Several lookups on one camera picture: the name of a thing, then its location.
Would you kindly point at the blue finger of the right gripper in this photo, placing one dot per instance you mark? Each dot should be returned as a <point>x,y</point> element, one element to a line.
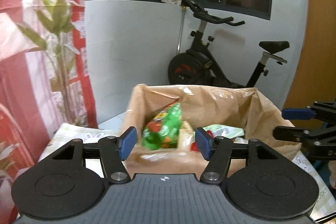
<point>298,114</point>

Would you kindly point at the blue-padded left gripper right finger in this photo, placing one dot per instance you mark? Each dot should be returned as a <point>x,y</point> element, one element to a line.
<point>217,151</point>

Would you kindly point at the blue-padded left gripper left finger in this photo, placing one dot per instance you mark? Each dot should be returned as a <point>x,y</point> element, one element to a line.
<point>113,152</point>

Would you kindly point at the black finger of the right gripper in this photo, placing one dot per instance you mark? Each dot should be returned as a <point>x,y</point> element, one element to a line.
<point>294,134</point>

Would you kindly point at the green tortilla chip bag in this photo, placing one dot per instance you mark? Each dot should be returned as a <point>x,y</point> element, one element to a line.
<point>163,130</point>

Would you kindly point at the pale green snack bag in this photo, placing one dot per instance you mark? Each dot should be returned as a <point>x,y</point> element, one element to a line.
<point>229,132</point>

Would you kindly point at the brown tape-covered cardboard box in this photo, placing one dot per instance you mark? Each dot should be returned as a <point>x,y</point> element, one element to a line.
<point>247,108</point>

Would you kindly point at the black exercise bike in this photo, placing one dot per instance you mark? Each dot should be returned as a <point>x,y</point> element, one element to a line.
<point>198,66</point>

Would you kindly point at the red printed backdrop curtain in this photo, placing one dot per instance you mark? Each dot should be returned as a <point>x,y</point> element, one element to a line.
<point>44,83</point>

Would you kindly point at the thin metal pole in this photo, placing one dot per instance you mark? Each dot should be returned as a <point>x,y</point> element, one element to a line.
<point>183,12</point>

